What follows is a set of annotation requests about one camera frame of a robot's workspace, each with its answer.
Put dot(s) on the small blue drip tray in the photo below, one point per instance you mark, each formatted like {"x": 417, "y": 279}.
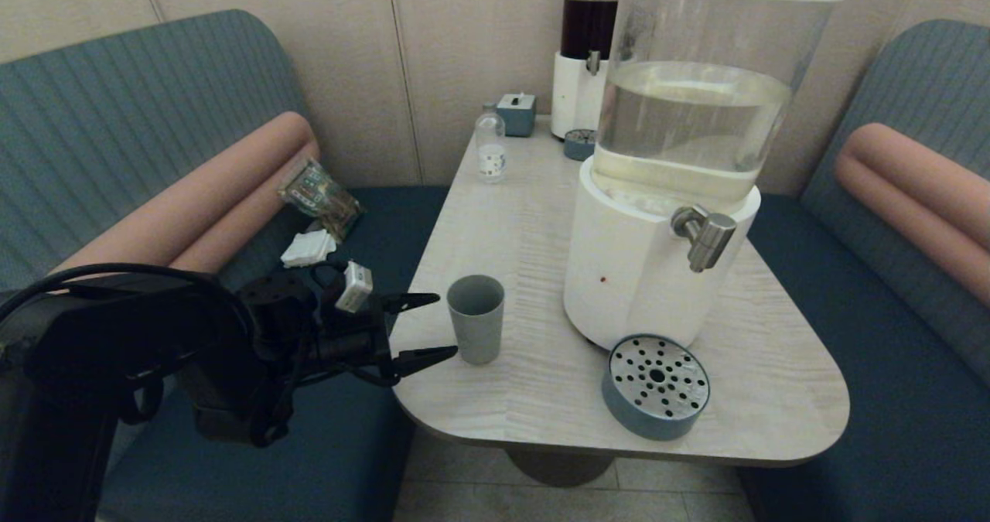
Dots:
{"x": 578, "y": 147}

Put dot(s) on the dark drink dispenser white base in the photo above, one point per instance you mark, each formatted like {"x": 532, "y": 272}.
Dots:
{"x": 576, "y": 95}

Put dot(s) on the clear water dispenser white base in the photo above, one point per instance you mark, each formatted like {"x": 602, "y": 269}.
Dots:
{"x": 626, "y": 274}

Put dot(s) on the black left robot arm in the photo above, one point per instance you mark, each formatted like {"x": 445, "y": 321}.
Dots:
{"x": 77, "y": 352}

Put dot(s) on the metal dispenser tap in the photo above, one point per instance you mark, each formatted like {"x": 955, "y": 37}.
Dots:
{"x": 708, "y": 237}

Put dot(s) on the pink bolster cushion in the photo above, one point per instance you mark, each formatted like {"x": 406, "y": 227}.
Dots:
{"x": 913, "y": 188}
{"x": 216, "y": 197}

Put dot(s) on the small blue box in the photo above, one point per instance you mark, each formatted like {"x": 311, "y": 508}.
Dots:
{"x": 517, "y": 114}

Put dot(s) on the white folded napkins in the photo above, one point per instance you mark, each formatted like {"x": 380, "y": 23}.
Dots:
{"x": 308, "y": 250}

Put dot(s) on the clear snack packet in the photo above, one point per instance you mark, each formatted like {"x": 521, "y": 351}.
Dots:
{"x": 319, "y": 196}

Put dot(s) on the grey-blue plastic cup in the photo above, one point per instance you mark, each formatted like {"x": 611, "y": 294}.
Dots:
{"x": 476, "y": 329}

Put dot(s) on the small clear bottle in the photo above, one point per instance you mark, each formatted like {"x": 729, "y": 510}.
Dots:
{"x": 490, "y": 157}

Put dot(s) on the blue drip tray metal grate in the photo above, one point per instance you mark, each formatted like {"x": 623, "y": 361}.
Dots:
{"x": 656, "y": 384}

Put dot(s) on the teal upholstered bench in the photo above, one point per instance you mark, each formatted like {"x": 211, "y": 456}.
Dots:
{"x": 116, "y": 120}
{"x": 889, "y": 352}

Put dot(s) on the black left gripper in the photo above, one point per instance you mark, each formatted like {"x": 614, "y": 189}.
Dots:
{"x": 356, "y": 344}

